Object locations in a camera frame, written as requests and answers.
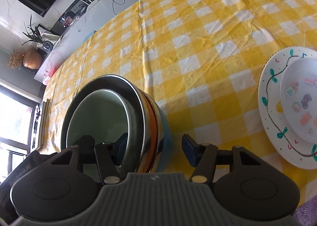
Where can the red white box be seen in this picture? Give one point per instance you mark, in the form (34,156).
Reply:
(48,74)

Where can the golden round vase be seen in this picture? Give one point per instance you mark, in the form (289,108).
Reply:
(32,59)

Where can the steel bowl orange outside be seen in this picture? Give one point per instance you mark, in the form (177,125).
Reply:
(146,142)

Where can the small white sticker plate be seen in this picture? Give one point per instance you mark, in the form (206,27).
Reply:
(298,97)

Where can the white fruity painted plate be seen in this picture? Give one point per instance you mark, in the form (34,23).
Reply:
(290,146)

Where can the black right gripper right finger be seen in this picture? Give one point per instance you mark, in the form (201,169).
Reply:
(204,158)

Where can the pale green ceramic bowl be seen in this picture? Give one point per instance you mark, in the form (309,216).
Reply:
(102,116)

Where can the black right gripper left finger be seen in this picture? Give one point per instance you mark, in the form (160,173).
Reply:
(108,156)

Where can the steel bowl blue outside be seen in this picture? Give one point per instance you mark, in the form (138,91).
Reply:
(164,149)

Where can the teal plastic step stool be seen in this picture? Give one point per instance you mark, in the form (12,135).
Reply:
(89,36)

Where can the green potted plant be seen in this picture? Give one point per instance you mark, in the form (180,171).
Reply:
(33,35)

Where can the yellow white checkered tablecloth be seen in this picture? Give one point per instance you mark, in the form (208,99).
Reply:
(201,62)

